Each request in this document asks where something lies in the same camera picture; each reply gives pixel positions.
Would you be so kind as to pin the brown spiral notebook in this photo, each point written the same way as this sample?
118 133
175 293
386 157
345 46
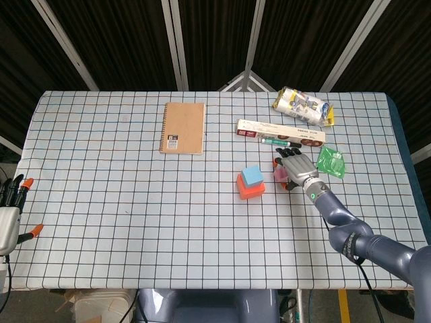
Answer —
183 124

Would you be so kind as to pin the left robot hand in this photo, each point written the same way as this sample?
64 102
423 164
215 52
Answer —
6 228

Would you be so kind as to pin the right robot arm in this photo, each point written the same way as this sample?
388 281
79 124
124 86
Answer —
331 208

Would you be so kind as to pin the green foil packet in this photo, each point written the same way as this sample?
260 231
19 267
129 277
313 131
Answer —
331 161

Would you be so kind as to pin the green white marker pen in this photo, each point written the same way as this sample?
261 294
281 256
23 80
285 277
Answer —
276 141

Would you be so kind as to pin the white partition frame post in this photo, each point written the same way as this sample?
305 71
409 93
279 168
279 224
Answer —
10 144
254 33
173 43
65 45
355 43
422 153

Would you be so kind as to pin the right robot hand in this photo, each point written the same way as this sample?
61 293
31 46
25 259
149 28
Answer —
299 168

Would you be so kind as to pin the grey-blue robot torso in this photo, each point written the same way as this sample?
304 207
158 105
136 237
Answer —
208 306

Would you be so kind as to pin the white and yellow snack bag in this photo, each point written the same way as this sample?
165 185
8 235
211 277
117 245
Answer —
303 106

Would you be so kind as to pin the white black checked tablecloth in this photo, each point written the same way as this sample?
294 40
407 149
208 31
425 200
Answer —
101 202

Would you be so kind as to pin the small pink cube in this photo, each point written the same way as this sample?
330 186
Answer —
281 175

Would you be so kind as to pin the baking paper box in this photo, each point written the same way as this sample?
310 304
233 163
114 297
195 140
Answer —
269 127

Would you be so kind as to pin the large orange foam block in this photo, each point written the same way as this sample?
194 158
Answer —
250 193

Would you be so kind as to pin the white plastic bin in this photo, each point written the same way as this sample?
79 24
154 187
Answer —
101 303

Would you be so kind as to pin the white partition foot bracket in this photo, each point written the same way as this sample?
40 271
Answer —
235 84

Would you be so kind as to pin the light blue cube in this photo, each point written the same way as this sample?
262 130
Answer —
252 175

